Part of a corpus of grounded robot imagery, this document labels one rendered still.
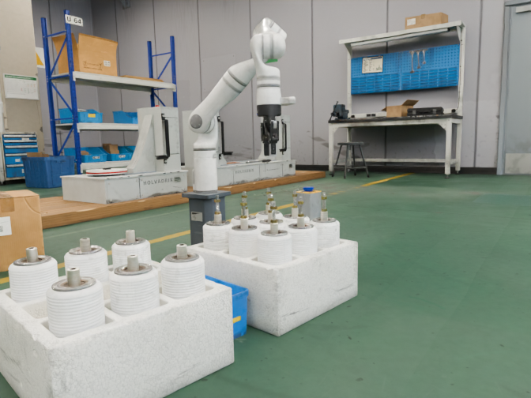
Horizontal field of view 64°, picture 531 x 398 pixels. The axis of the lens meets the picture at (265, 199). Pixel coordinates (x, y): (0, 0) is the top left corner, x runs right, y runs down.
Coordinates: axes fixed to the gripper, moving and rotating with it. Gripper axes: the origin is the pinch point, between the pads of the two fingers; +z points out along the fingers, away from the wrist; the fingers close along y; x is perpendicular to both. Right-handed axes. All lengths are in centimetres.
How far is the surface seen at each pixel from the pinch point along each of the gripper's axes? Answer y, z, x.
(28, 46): -615, -153, -214
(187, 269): 38, 23, -29
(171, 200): -222, 43, -25
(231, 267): 12.7, 31.5, -15.1
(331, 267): 14.0, 34.0, 14.3
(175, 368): 44, 42, -32
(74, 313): 51, 26, -49
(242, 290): 20.5, 35.9, -13.8
